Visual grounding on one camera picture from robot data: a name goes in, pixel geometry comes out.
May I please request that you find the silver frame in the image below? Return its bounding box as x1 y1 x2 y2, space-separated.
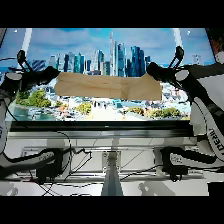
6 130 214 197

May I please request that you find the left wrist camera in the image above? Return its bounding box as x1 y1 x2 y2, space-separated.
16 49 34 73

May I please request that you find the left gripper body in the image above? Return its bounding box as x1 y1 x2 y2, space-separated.
30 65 62 88

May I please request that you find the beige garment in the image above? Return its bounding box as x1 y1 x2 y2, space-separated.
54 71 163 102

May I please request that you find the black cable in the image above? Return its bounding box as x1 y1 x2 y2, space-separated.
29 130 94 197

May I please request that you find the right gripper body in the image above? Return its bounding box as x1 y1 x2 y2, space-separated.
145 61 176 84

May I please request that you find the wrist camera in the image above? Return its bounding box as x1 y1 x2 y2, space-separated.
16 49 34 73
168 45 186 69

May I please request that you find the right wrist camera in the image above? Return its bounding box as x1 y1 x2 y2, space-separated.
168 45 186 69

